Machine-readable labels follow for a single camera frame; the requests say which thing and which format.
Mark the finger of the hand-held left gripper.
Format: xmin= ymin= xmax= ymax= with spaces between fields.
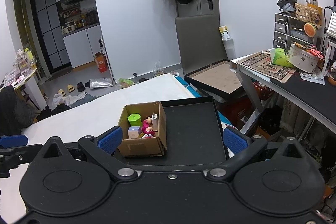
xmin=0 ymin=135 xmax=44 ymax=178

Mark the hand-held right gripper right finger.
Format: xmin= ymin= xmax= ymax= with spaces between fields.
xmin=206 ymin=126 xmax=306 ymax=180

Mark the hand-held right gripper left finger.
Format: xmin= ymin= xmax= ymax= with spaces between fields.
xmin=42 ymin=126 xmax=138 ymax=181

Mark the lilac square box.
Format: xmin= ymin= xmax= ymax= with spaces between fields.
xmin=127 ymin=126 xmax=142 ymax=139

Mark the brown cardboard box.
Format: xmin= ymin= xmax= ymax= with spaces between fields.
xmin=117 ymin=101 xmax=167 ymax=157

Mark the green hexagonal box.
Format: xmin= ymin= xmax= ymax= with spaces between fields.
xmin=127 ymin=113 xmax=142 ymax=127

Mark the large pink dinosaur figurine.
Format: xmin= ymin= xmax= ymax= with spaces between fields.
xmin=141 ymin=125 xmax=156 ymax=138

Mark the black shallow tray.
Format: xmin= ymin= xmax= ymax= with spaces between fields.
xmin=115 ymin=97 xmax=230 ymax=169

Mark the red box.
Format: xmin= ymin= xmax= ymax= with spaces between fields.
xmin=223 ymin=98 xmax=255 ymax=125

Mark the black bag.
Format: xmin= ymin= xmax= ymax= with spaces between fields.
xmin=259 ymin=106 xmax=282 ymax=135

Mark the red basket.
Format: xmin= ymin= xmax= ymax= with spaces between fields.
xmin=253 ymin=82 xmax=275 ymax=101

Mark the silver foil bag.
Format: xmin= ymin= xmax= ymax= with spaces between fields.
xmin=90 ymin=78 xmax=114 ymax=88

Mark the cream printed bag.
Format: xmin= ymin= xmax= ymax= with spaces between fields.
xmin=278 ymin=101 xmax=300 ymax=132

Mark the grey desk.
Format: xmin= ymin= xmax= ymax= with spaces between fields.
xmin=230 ymin=49 xmax=336 ymax=135

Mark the white plastic bag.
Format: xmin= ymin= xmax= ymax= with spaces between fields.
xmin=52 ymin=92 xmax=87 ymax=110

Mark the green plastic bag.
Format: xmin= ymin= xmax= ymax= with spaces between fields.
xmin=118 ymin=77 xmax=135 ymax=88

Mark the black framed brown board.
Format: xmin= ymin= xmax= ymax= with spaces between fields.
xmin=184 ymin=59 xmax=248 ymax=102

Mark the side shelf with jars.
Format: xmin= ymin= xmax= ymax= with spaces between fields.
xmin=0 ymin=48 xmax=40 ymax=90

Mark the orange cardboard box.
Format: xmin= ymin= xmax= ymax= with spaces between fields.
xmin=94 ymin=51 xmax=109 ymax=73

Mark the white narrow rack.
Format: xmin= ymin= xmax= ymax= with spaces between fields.
xmin=100 ymin=35 xmax=116 ymax=84

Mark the patterned paper mat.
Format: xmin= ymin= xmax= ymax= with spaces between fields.
xmin=240 ymin=51 xmax=298 ymax=83

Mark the black desk mat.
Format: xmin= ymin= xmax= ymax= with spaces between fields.
xmin=270 ymin=70 xmax=336 ymax=122

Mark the clear plastic bag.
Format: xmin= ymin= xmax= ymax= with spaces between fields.
xmin=153 ymin=60 xmax=167 ymax=77

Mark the green packet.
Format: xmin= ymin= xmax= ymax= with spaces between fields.
xmin=270 ymin=48 xmax=296 ymax=68

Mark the white lower cabinet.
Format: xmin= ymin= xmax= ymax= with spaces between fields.
xmin=62 ymin=25 xmax=104 ymax=69

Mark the grey padded panel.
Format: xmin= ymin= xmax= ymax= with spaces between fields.
xmin=175 ymin=14 xmax=229 ymax=76

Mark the white round tin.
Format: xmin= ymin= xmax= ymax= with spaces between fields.
xmin=287 ymin=42 xmax=319 ymax=73

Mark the yellow white canister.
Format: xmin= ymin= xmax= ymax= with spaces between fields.
xmin=219 ymin=25 xmax=230 ymax=41

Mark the black framed glass door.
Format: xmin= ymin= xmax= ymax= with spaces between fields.
xmin=29 ymin=0 xmax=72 ymax=73

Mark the grey drawer organizer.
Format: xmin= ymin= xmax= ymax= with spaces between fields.
xmin=273 ymin=13 xmax=322 ymax=50

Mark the row of condiment bottles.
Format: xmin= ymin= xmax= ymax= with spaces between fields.
xmin=76 ymin=10 xmax=99 ymax=29

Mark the orange round toy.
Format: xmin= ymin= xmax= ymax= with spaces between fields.
xmin=304 ymin=22 xmax=317 ymax=37

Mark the woven basket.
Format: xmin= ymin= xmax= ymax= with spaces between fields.
xmin=294 ymin=3 xmax=319 ymax=23

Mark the black toy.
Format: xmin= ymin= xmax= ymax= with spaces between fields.
xmin=277 ymin=0 xmax=298 ymax=13

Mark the white keyboard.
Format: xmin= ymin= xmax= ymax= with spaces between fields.
xmin=325 ymin=11 xmax=336 ymax=35

